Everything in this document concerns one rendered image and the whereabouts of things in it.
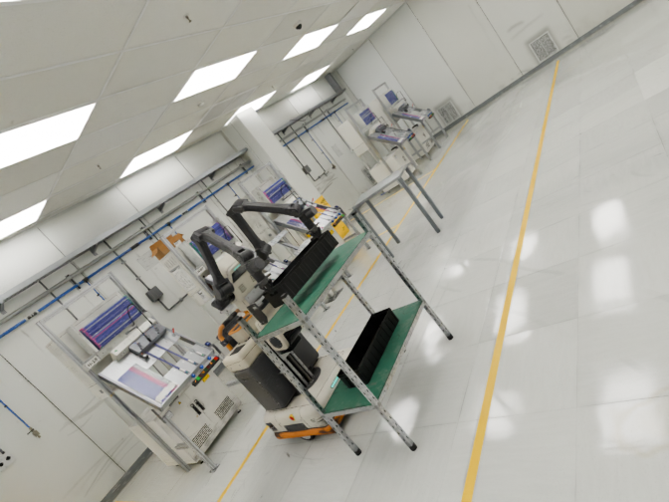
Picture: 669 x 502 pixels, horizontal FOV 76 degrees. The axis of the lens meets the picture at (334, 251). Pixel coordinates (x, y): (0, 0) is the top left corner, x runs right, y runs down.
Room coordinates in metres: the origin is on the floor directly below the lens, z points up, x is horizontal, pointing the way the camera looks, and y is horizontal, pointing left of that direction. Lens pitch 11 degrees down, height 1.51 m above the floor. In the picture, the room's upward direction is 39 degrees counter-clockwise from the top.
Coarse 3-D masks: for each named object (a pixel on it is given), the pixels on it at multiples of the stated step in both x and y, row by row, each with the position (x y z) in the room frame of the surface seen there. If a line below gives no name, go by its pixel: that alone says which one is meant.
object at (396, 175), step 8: (400, 168) 5.01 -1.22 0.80; (408, 168) 5.03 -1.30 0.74; (392, 176) 4.91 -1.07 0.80; (400, 176) 4.69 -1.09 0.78; (376, 184) 5.23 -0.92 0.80; (384, 184) 4.81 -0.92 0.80; (416, 184) 5.03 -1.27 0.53; (368, 192) 5.12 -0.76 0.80; (376, 192) 4.84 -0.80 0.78; (408, 192) 4.68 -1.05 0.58; (424, 192) 5.02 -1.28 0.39; (360, 200) 5.02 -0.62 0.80; (368, 200) 5.38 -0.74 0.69; (416, 200) 4.67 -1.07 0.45; (352, 208) 5.03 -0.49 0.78; (376, 216) 5.38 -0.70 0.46; (440, 216) 5.03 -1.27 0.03; (368, 224) 5.02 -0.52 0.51; (384, 224) 5.37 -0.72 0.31; (432, 224) 4.68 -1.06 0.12; (392, 232) 5.37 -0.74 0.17; (392, 256) 5.02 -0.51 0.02
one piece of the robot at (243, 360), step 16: (240, 352) 2.86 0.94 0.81; (256, 352) 2.90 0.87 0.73; (304, 352) 3.13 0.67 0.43; (240, 368) 2.87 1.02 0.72; (256, 368) 2.84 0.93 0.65; (272, 368) 2.91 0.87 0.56; (288, 368) 2.94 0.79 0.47; (304, 368) 3.00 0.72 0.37; (256, 384) 2.87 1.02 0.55; (272, 384) 2.85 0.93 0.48; (288, 384) 2.91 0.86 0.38; (304, 384) 2.94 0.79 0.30; (272, 400) 2.86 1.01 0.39; (288, 400) 2.86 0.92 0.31
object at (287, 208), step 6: (240, 198) 2.84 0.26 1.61; (246, 204) 2.75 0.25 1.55; (252, 204) 2.74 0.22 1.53; (258, 204) 2.73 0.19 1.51; (264, 204) 2.72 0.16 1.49; (270, 204) 2.71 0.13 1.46; (276, 204) 2.71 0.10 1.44; (282, 204) 2.70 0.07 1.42; (288, 204) 2.69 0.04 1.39; (294, 204) 2.69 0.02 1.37; (234, 210) 2.76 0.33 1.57; (240, 210) 2.75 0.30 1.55; (246, 210) 2.77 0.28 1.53; (252, 210) 2.76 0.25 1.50; (258, 210) 2.74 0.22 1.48; (264, 210) 2.73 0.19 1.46; (270, 210) 2.71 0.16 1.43; (276, 210) 2.70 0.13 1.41; (282, 210) 2.68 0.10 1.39; (288, 210) 2.66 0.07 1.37; (300, 210) 2.68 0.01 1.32
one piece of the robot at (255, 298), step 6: (258, 288) 2.83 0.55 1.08; (252, 294) 2.78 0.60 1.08; (258, 294) 2.81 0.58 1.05; (246, 300) 2.74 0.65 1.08; (252, 300) 2.76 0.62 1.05; (258, 300) 2.69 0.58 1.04; (264, 300) 2.83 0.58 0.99; (252, 306) 2.70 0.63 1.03; (258, 306) 2.68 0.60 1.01; (264, 306) 2.80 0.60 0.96; (252, 312) 2.73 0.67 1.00; (258, 312) 2.70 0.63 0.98; (258, 318) 2.73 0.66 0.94; (264, 318) 2.69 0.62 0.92; (264, 324) 2.72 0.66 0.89
